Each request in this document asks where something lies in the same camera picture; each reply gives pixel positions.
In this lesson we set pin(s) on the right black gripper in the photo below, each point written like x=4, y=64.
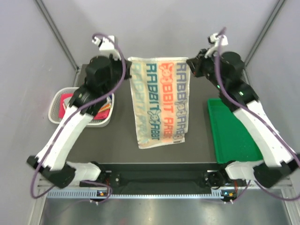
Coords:
x=195, y=63

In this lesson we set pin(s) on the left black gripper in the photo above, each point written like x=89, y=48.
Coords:
x=128, y=64

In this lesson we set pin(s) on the orange white patterned towel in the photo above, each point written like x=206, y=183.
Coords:
x=107, y=105

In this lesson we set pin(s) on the white letter print towel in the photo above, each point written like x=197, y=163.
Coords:
x=160, y=89

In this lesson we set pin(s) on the pink microfiber towel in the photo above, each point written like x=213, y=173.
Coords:
x=100, y=116

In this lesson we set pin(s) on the white waffle towel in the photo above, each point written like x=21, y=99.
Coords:
x=66, y=101

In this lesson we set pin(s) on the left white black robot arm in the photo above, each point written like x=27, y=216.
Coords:
x=104, y=75

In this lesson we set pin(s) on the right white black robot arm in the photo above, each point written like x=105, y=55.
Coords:
x=241, y=99

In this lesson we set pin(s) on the white perforated basket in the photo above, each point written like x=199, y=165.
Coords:
x=55, y=106

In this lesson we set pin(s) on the green plastic tray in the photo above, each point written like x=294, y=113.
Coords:
x=232, y=142

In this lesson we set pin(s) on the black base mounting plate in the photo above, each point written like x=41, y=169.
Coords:
x=202, y=179

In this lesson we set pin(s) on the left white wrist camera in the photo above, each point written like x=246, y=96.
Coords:
x=103, y=43

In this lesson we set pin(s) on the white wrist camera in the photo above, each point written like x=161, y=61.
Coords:
x=215, y=40
x=103, y=43

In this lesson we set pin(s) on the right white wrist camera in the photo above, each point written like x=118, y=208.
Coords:
x=215, y=40

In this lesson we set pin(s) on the white slotted cable duct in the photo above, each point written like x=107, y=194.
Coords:
x=100, y=194

